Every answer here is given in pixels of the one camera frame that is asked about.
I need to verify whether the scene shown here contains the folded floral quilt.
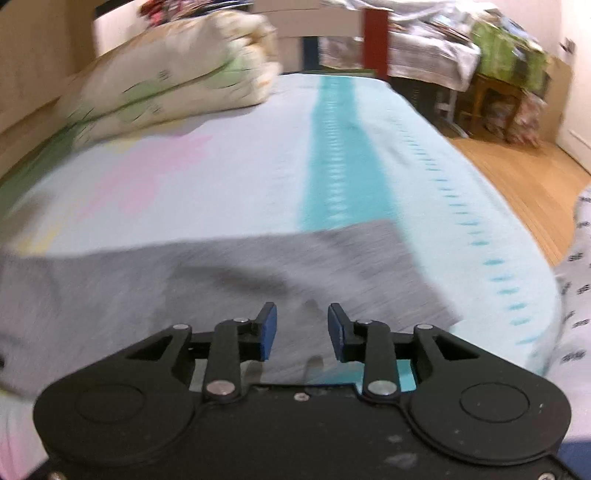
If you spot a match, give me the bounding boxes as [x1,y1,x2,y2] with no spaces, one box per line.
[55,11,283,149]

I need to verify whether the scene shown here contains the wooden stool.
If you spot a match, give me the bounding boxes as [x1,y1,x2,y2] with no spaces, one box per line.
[455,74,528,139]

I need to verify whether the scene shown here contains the grey pants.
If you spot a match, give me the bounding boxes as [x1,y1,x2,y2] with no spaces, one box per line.
[0,219,465,398]

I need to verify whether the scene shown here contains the floral fabric bag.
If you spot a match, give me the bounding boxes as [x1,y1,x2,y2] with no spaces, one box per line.
[480,92,548,149]

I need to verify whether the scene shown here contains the green floral bag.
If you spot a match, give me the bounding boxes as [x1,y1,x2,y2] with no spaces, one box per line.
[471,20,553,94]

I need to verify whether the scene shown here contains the person's white patterned clothing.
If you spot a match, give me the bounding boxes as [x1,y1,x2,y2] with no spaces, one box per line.
[551,185,591,445]

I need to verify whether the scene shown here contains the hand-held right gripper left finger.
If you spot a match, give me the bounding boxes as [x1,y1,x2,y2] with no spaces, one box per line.
[123,302,278,403]

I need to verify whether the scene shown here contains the checked blanket on bench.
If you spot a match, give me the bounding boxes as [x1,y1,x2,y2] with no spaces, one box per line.
[318,0,482,91]

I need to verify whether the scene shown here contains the pile of clutter on sofa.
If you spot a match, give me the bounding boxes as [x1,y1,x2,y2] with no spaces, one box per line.
[416,9,477,43]

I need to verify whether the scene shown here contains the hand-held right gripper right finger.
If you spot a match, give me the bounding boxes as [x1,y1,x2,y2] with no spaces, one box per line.
[326,303,482,402]

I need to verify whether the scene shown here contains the pile of colourful clothes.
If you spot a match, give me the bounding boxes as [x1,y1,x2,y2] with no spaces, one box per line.
[136,0,195,21]

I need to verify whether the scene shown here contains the red bed post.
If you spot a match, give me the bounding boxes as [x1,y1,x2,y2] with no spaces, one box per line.
[362,8,391,80]

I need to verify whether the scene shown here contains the wooden bed frame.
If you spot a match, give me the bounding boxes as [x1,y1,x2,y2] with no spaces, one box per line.
[0,0,99,182]

